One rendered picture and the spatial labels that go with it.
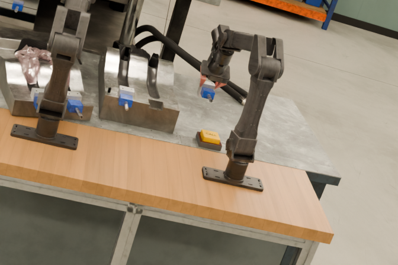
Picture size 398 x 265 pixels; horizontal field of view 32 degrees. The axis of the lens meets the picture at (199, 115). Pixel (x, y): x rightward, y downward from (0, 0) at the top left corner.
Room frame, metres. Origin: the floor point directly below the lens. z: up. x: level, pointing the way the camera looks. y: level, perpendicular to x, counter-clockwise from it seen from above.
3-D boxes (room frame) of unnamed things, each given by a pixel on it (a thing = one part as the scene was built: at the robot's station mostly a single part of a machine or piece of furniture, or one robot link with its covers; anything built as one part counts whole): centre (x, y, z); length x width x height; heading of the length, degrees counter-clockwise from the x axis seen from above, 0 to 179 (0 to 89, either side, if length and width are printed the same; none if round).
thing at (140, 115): (2.41, 0.26, 0.87); 0.50 x 0.26 x 0.14; 15
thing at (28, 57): (2.24, 0.57, 0.90); 0.26 x 0.18 x 0.08; 32
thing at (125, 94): (2.13, 0.25, 0.89); 0.13 x 0.05 x 0.05; 15
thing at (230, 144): (2.01, -0.16, 0.90); 0.09 x 0.06 x 0.06; 117
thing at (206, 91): (2.33, -0.01, 0.93); 0.13 x 0.05 x 0.05; 15
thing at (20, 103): (2.24, 0.58, 0.85); 0.50 x 0.26 x 0.11; 32
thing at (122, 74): (2.39, 0.26, 0.92); 0.35 x 0.16 x 0.09; 15
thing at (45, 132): (1.88, 0.42, 0.84); 0.20 x 0.07 x 0.08; 102
